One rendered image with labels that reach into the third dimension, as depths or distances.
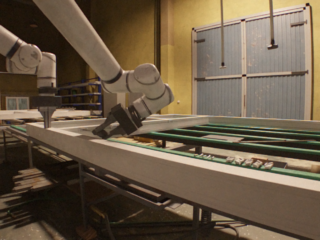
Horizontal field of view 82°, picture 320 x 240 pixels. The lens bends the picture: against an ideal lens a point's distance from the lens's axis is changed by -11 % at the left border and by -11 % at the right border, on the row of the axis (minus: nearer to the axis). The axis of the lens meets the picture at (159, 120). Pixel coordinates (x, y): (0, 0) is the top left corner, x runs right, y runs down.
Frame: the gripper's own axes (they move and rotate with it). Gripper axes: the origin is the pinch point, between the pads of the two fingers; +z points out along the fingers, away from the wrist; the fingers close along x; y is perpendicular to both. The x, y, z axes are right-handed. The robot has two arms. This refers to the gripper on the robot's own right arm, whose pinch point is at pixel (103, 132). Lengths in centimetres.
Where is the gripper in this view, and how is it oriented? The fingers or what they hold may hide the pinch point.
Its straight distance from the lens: 90.2
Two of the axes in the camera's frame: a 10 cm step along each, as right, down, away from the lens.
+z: -8.6, 5.2, -0.1
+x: -4.3, -7.3, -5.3
